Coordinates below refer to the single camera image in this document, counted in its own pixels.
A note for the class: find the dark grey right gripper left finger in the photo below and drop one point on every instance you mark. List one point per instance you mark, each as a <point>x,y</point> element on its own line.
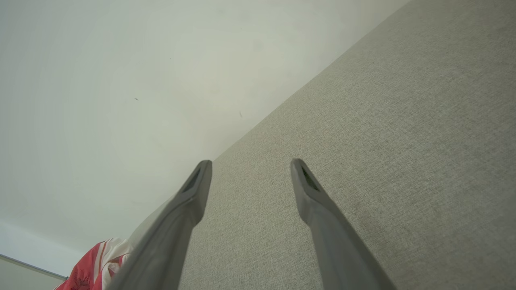
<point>173,233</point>

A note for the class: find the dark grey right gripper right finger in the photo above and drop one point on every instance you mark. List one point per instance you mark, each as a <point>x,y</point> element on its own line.
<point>334,241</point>

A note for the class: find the red basketball jersey with numbers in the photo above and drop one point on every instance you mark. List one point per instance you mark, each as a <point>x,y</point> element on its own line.
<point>86,270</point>

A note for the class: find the grey fabric sofa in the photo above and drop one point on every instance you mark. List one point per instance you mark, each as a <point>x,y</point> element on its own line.
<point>383,153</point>

